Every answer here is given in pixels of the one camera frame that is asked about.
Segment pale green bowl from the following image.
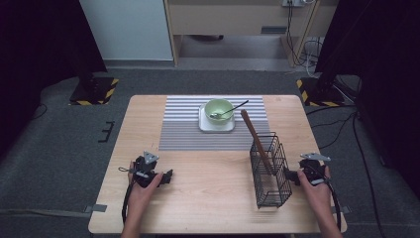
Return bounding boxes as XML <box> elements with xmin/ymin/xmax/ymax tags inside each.
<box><xmin>203</xmin><ymin>98</ymin><xmax>236</xmax><ymax>126</ymax></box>

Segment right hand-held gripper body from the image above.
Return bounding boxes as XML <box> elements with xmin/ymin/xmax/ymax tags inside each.
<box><xmin>297</xmin><ymin>151</ymin><xmax>332</xmax><ymax>186</ymax></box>

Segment white square plate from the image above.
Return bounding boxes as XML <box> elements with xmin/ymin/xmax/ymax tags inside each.
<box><xmin>197</xmin><ymin>103</ymin><xmax>237</xmax><ymax>134</ymax></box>

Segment black stand with striped base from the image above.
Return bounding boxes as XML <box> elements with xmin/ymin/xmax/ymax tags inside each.
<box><xmin>295</xmin><ymin>70</ymin><xmax>347</xmax><ymax>108</ymax></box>
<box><xmin>68</xmin><ymin>62</ymin><xmax>120</xmax><ymax>107</ymax></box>

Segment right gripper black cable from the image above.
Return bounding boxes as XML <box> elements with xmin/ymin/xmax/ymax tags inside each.
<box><xmin>324</xmin><ymin>179</ymin><xmax>343</xmax><ymax>232</ymax></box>

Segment light wooden desk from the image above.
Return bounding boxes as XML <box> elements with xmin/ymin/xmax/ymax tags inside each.
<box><xmin>163</xmin><ymin>0</ymin><xmax>340</xmax><ymax>69</ymax></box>

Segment person's left hand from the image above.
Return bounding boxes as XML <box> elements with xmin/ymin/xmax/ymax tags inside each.
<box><xmin>126</xmin><ymin>161</ymin><xmax>164</xmax><ymax>213</ymax></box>

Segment grey power strip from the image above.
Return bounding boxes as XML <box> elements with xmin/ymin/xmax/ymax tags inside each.
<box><xmin>281</xmin><ymin>0</ymin><xmax>307</xmax><ymax>8</ymax></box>

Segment white cables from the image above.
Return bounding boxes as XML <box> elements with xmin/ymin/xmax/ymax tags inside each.
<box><xmin>302</xmin><ymin>36</ymin><xmax>324</xmax><ymax>79</ymax></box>

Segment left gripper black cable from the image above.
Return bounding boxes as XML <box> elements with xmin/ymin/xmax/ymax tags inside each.
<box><xmin>121</xmin><ymin>179</ymin><xmax>137</xmax><ymax>226</ymax></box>

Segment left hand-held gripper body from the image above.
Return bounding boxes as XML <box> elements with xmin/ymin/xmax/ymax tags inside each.
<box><xmin>132</xmin><ymin>151</ymin><xmax>165</xmax><ymax>188</ymax></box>

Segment black wire basket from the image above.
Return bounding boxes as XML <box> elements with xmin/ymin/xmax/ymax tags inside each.
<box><xmin>249</xmin><ymin>131</ymin><xmax>293</xmax><ymax>210</ymax></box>

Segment bundle of brown chopsticks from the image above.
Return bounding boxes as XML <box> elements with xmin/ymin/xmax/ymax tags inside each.
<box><xmin>240</xmin><ymin>108</ymin><xmax>275</xmax><ymax>176</ymax></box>

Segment black curtain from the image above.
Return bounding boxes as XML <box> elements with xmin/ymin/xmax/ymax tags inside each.
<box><xmin>314</xmin><ymin>0</ymin><xmax>420</xmax><ymax>201</ymax></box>
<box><xmin>0</xmin><ymin>0</ymin><xmax>109</xmax><ymax>158</ymax></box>

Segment grey tape piece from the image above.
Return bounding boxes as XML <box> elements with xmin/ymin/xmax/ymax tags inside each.
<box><xmin>83</xmin><ymin>203</ymin><xmax>109</xmax><ymax>214</ymax></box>
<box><xmin>331</xmin><ymin>205</ymin><xmax>352</xmax><ymax>215</ymax></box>

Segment person's right hand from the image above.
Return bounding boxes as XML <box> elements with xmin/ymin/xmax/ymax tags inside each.
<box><xmin>296</xmin><ymin>166</ymin><xmax>333</xmax><ymax>216</ymax></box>

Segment grey striped placemat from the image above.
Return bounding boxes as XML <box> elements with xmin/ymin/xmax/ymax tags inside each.
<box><xmin>157</xmin><ymin>95</ymin><xmax>271</xmax><ymax>153</ymax></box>

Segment black power cable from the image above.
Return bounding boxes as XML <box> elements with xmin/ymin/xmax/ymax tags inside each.
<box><xmin>285</xmin><ymin>0</ymin><xmax>311</xmax><ymax>67</ymax></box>

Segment metal spoon with dark handle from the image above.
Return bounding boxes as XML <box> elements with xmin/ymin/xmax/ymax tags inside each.
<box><xmin>209</xmin><ymin>99</ymin><xmax>251</xmax><ymax>120</ymax></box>

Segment thin black floor cable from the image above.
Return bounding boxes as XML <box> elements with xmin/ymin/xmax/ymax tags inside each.
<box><xmin>31</xmin><ymin>102</ymin><xmax>49</xmax><ymax>121</ymax></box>

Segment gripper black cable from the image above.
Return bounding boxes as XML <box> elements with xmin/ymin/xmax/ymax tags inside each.
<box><xmin>121</xmin><ymin>179</ymin><xmax>137</xmax><ymax>226</ymax></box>
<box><xmin>324</xmin><ymin>179</ymin><xmax>343</xmax><ymax>232</ymax></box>

